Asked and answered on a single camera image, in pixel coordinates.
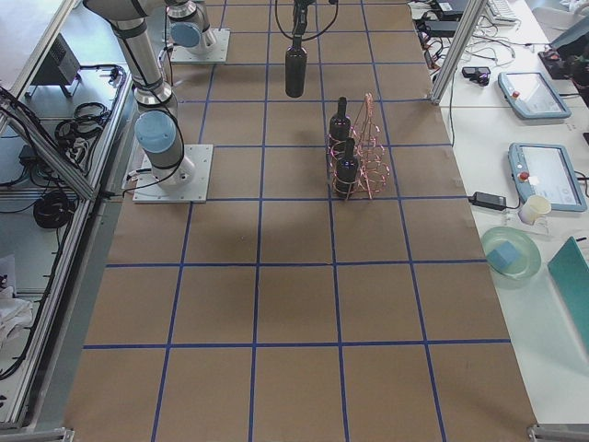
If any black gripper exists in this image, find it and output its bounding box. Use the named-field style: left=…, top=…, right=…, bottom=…
left=292, top=0, right=315, bottom=38

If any dark wine bottle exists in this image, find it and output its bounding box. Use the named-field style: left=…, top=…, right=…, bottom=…
left=284, top=37, right=307, bottom=98
left=334, top=137, right=359, bottom=199

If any dark wine bottle in basket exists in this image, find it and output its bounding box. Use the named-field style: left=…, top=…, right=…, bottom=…
left=334, top=137, right=359, bottom=199

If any black webcam device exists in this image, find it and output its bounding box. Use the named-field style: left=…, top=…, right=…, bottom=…
left=461, top=66, right=491, bottom=87

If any upper teach pendant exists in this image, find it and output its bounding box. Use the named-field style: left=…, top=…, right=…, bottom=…
left=497, top=72, right=572, bottom=120

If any teach pendant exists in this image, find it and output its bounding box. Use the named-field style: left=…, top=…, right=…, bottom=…
left=507, top=143, right=587, bottom=213
left=497, top=72, right=572, bottom=120

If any grey control box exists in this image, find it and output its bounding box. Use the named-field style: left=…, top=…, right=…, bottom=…
left=25, top=33, right=81, bottom=99

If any black power adapter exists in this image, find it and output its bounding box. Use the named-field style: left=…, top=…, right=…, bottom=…
left=468, top=192, right=507, bottom=211

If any lower teach pendant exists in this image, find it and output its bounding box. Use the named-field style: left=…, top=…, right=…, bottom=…
left=507, top=143, right=587, bottom=213

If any white paper cup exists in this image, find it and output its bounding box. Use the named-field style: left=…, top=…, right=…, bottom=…
left=518, top=194, right=552, bottom=226

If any blue foam cube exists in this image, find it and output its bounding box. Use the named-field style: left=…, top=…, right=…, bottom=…
left=486, top=241, right=522, bottom=272

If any green translucent plate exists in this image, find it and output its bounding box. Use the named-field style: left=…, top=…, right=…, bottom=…
left=481, top=227, right=541, bottom=280

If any teal board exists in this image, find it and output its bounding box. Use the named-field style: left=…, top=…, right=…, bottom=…
left=548, top=237, right=588, bottom=339

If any white cloth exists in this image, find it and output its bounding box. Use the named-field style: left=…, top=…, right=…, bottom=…
left=0, top=255, right=34, bottom=351

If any copper wire wine basket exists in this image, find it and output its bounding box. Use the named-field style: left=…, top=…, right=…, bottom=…
left=327, top=92, right=390, bottom=200

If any aluminium frame post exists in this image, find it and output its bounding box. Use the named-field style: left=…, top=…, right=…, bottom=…
left=429, top=0, right=485, bottom=105

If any aluminium frame left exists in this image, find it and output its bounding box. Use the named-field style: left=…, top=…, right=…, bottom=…
left=1, top=1, right=131, bottom=430

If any black cable coil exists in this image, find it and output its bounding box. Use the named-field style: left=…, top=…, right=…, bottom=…
left=33, top=188, right=75, bottom=229

